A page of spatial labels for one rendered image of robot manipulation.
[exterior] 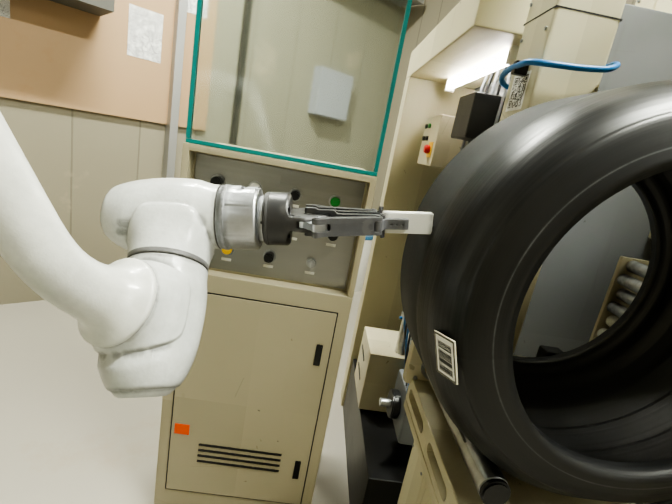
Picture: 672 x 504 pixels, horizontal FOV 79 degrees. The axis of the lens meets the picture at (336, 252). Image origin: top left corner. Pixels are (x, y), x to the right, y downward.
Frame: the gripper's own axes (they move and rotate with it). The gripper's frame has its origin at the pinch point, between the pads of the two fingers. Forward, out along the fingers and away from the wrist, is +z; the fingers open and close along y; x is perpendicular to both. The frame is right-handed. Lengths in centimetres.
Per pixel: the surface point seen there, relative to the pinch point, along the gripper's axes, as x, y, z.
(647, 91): -17.4, -8.5, 24.4
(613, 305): 26, 37, 61
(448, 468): 40.4, -1.9, 9.6
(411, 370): 38.2, 24.4, 8.7
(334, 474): 126, 87, -4
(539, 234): -1.4, -12.6, 12.5
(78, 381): 107, 125, -131
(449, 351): 13.9, -11.6, 4.1
